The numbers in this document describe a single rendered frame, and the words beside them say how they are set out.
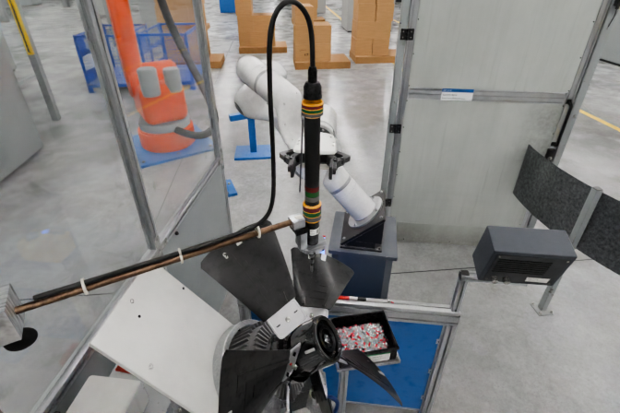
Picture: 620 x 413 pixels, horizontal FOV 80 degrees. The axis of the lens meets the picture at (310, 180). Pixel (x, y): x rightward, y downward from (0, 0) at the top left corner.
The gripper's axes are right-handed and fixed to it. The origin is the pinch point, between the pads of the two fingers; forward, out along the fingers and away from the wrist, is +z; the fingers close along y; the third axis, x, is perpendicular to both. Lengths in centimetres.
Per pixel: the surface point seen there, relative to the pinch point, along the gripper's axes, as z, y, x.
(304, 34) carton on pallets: -747, 94, -98
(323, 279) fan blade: -13.4, -2.4, -46.5
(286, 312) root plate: 6.2, 5.8, -39.0
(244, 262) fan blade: 1.1, 17.3, -27.6
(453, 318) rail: -34, -53, -83
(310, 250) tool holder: 3.3, -0.1, -19.9
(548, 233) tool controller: -37, -77, -40
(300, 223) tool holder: 3.5, 2.2, -12.0
